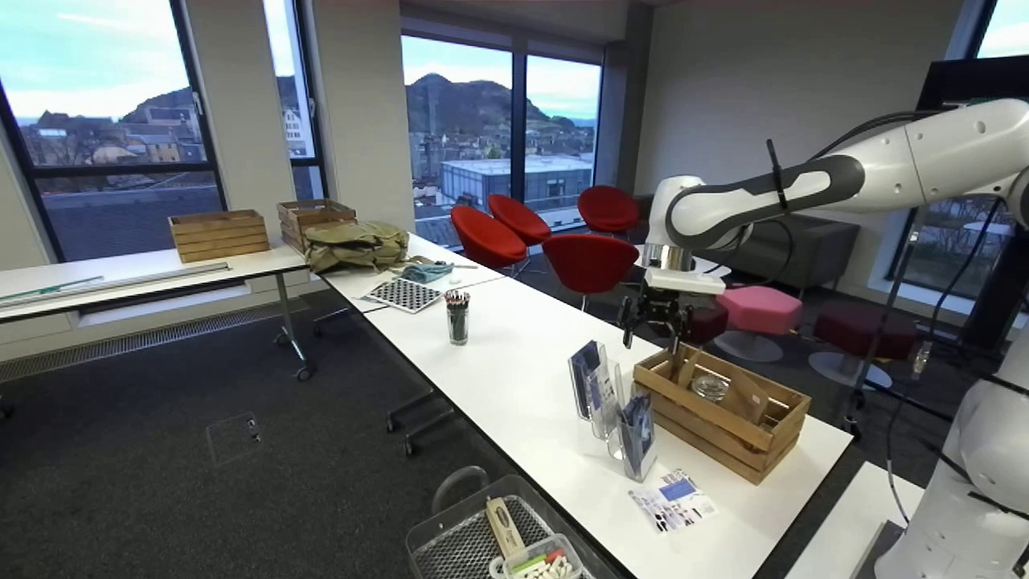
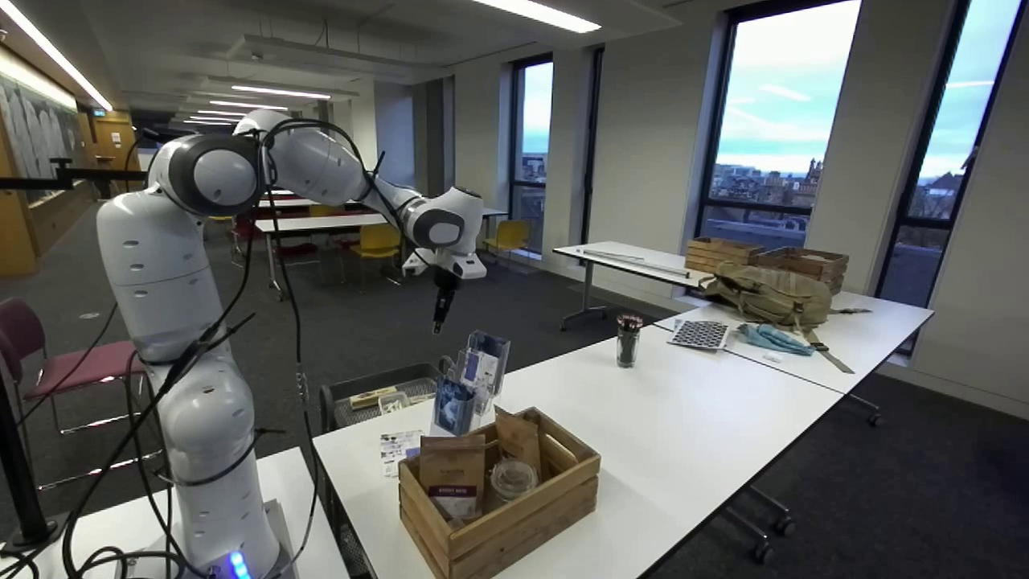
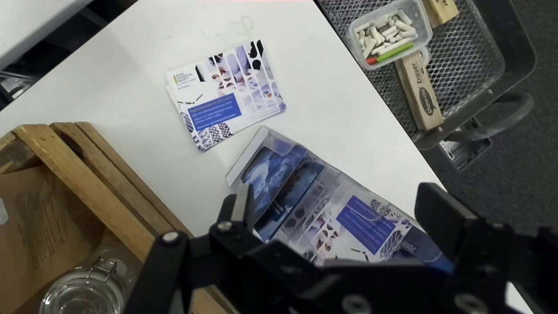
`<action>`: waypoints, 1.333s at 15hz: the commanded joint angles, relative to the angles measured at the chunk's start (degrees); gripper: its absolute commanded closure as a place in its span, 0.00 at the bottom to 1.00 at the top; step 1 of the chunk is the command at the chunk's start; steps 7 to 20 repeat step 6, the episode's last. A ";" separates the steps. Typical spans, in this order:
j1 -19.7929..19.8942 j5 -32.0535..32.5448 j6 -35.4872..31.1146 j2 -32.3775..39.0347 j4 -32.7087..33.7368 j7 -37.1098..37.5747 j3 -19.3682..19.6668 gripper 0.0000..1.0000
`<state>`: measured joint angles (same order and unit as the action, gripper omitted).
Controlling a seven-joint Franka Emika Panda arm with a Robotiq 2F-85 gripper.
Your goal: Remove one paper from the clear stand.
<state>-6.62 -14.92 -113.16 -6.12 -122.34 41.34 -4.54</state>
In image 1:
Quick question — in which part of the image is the wooden slat crate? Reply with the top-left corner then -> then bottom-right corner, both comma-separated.
630,337 -> 814,490

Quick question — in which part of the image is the wire mesh basket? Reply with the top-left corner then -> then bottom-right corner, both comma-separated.
402,462 -> 605,579

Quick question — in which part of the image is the plain brown paper bag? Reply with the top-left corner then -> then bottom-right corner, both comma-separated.
656,349 -> 700,388

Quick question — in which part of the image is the checkered pad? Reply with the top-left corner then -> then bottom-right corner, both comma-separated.
364,277 -> 442,316

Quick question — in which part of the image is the dark sofa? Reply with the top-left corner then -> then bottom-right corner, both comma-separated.
638,191 -> 861,293

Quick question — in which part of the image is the black tripod stand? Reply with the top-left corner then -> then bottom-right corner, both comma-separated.
838,212 -> 936,431

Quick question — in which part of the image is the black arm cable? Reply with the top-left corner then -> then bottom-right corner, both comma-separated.
761,106 -> 1000,508

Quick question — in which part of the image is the dark red stool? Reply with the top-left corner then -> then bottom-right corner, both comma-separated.
806,301 -> 919,394
640,293 -> 732,349

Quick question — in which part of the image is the black panel frame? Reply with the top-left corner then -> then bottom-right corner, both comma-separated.
916,54 -> 1029,115

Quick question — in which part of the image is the olive green bag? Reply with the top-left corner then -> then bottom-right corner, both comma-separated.
299,220 -> 412,277

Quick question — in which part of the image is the clear round jar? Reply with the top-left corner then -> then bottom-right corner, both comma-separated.
688,366 -> 732,405

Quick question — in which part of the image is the white folding table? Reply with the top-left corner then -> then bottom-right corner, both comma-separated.
0,242 -> 317,383

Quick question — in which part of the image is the white patterned box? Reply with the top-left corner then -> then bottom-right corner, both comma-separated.
490,532 -> 596,579

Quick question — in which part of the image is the beige stick item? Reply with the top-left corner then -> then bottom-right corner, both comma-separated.
483,496 -> 526,561

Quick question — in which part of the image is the blue standing box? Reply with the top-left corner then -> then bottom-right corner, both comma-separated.
570,337 -> 612,418

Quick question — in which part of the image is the light wooden crate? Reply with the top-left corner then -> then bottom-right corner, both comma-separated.
167,205 -> 274,268

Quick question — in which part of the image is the dark cup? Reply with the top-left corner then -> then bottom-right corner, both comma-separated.
442,285 -> 475,349

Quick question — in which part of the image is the teal flat item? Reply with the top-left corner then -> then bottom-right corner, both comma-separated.
394,255 -> 460,285

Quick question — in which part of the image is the pink stool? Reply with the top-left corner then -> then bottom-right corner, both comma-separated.
712,282 -> 804,366

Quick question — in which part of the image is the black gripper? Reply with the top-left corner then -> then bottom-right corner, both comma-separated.
614,290 -> 698,353

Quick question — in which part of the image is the brown paper bag with label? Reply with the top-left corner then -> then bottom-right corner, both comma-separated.
732,380 -> 797,431

